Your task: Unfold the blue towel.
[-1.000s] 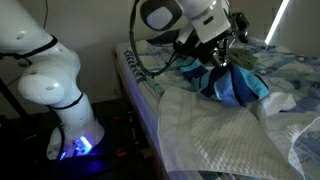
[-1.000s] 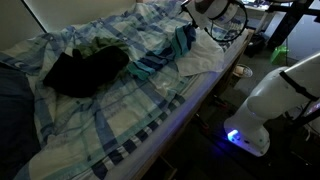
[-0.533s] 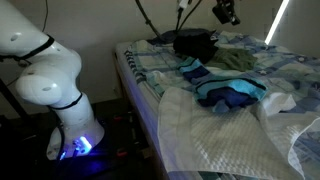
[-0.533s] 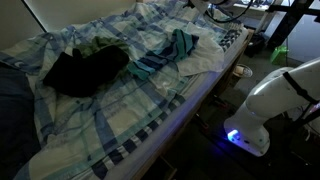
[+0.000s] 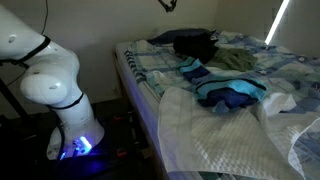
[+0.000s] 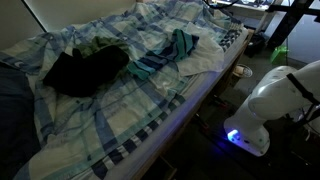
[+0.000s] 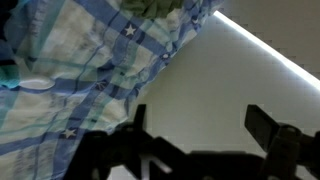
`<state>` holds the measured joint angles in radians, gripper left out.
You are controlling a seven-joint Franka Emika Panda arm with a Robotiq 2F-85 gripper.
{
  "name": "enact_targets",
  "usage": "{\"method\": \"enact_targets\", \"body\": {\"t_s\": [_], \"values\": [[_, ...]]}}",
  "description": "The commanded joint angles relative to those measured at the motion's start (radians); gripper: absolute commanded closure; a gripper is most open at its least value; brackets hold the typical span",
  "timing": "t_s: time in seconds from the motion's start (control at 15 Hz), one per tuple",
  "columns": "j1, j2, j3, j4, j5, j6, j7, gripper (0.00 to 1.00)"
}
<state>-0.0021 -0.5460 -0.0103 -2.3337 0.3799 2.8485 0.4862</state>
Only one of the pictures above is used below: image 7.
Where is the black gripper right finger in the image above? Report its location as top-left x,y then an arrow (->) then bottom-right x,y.
244,103 -> 320,180

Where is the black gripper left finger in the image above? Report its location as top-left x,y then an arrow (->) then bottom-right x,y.
65,103 -> 188,180

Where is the olive green garment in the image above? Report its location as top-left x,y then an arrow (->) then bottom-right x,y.
119,0 -> 186,20

